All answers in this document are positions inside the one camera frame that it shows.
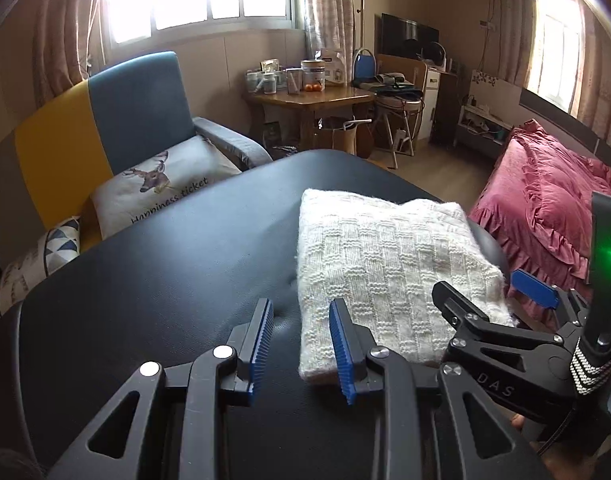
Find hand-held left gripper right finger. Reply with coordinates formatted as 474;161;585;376
328;297;553;480

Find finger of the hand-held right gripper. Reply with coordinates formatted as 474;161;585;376
510;268;589;331
432;281;491;333

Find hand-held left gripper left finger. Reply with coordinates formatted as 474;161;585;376
46;297;275;480

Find cream knit sweater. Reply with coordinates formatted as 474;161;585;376
296;187;516;386

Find person's right hand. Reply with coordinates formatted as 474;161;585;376
509;411;611;480

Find pink ruffled bedspread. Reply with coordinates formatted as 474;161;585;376
469;119;611;328

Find white shelf unit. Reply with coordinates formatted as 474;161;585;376
455;92;515;148

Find metal folding stool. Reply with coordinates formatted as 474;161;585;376
373;97;426;171

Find deer print pillow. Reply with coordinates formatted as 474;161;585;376
90;134;244;241

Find white cabinet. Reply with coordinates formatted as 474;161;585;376
423;69;442;143

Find patterned curtain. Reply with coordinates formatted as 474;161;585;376
290;0;363;61
490;0;539;91
30;0;104;96
575;5;611;151

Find electric fan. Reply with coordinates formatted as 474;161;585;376
423;41;449;70

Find geometric print pillow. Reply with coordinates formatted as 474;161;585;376
0;216;82;321

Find wooden desk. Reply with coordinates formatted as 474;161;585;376
242;84;377;153

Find blue folding chair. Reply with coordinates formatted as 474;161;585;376
353;47;377;81

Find narrow window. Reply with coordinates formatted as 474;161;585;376
533;0;586;113

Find white printed box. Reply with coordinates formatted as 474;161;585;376
315;48;346;86

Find large round tin can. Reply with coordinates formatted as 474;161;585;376
300;60;326;92

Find black television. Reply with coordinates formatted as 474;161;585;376
380;12;439;59

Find cluster of white jars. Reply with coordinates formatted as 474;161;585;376
244;67;290;96

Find grey yellow blue sofa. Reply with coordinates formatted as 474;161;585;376
0;50;274;291

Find grey bag with cables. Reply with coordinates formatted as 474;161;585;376
353;72;423;101

